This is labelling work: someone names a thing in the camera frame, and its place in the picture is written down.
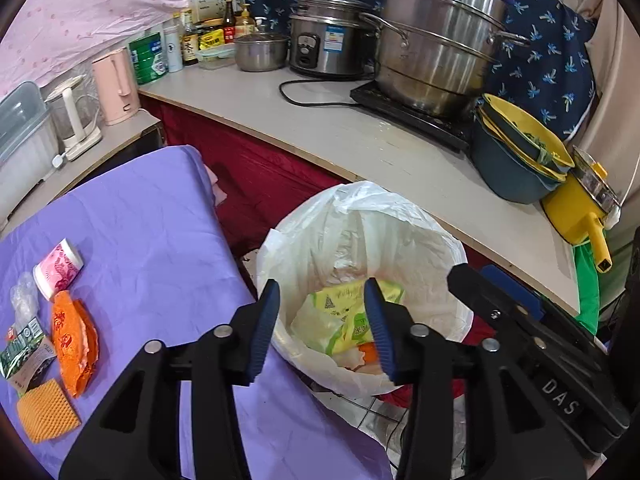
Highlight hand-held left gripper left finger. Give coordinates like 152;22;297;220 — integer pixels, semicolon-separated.
59;278;281;480

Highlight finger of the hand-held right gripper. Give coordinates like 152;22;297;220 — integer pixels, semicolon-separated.
480;266;546;322
447;264;551;361

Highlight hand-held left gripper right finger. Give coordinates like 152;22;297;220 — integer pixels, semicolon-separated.
363;277;587;480

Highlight yellow-green plastic packet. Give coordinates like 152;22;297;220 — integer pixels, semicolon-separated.
290;280;406;356

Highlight white lined trash bin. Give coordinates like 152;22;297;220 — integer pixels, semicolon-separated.
256;180;475;396

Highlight green plastic bag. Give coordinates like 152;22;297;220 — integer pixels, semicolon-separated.
574;242;601;336

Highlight stacked yellow-blue basins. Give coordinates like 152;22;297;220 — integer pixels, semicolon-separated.
470;110;568;206

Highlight purple tablecloth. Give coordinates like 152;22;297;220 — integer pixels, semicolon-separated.
0;145;396;480

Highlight dark red cloth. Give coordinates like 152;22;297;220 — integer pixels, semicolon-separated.
142;97;361;261

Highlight yellow bowl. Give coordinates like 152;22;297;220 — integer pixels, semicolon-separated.
480;93;576;183

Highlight orange printed plastic bag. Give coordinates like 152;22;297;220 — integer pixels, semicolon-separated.
51;290;101;398

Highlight black induction cooker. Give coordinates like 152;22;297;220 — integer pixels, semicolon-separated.
350;80;476;153

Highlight pink and white paper cup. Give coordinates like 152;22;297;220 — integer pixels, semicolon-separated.
33;240;84;302

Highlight beige cloth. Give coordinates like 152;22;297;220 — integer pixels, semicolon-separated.
570;0;640;311

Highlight orange foam net sleeve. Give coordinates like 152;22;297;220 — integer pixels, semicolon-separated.
16;379;82;444

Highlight green and white milk carton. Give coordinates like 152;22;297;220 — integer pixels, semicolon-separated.
0;317;57;393

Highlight clear plastic wrap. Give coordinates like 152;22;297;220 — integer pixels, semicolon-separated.
10;272;41;331

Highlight large steel steamer pot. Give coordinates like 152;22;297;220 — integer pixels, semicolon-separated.
359;0;531;118

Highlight navy floral cloth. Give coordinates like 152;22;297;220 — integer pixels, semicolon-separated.
241;0;598;143

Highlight clear food container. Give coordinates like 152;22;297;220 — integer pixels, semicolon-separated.
195;45;237;72

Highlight small steel pot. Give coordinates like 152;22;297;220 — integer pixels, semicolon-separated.
234;31;291;72

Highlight pink electric kettle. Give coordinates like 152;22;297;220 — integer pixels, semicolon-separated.
91;47;141;127

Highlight steel rice cooker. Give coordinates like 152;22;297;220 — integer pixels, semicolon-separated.
287;0;376;80

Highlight dark white-label sauce bottle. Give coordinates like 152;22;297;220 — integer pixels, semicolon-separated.
180;10;200;67

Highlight green tin can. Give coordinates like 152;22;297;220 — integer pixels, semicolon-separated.
129;31;168;86

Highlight glass electric kettle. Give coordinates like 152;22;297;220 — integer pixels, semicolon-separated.
45;75;103;162

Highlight white slim bottle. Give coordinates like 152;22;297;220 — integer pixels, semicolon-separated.
162;20;184;73

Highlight grey-blue lidded dish rack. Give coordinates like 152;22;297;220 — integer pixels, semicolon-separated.
0;81;61;216

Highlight dark red-label sauce bottle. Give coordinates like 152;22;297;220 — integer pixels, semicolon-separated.
221;0;237;43

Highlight yellow oil bottle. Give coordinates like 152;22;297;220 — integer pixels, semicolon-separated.
235;4;257;38

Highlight pale green carton box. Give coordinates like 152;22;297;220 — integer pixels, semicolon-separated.
187;0;233;23

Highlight pink dotted cloth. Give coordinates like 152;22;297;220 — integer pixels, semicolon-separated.
0;0;243;106

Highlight yellow pot with handle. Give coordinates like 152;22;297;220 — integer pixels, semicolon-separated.
540;147;623;273

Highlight black power cable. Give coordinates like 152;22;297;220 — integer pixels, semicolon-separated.
278;79;371;109

